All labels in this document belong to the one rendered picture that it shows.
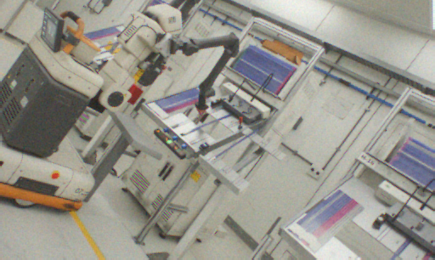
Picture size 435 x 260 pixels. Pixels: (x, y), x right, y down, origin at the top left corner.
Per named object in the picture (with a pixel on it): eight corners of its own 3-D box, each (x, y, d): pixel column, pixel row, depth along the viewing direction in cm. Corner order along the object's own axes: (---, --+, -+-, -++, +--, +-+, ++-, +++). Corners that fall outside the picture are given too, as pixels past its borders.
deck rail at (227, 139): (194, 159, 246) (195, 151, 243) (193, 157, 248) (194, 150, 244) (266, 125, 287) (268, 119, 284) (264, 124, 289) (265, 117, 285)
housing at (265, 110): (260, 127, 287) (263, 111, 279) (220, 98, 316) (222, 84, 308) (268, 123, 291) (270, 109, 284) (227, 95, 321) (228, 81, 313)
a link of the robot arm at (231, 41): (236, 28, 242) (245, 37, 237) (230, 45, 251) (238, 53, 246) (177, 36, 218) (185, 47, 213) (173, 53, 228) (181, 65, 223)
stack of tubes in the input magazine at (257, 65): (275, 94, 281) (296, 66, 280) (231, 67, 311) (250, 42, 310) (280, 100, 291) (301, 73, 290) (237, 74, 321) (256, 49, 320)
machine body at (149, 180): (161, 240, 270) (210, 173, 269) (115, 184, 311) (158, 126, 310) (206, 245, 322) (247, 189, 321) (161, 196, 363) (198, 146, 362)
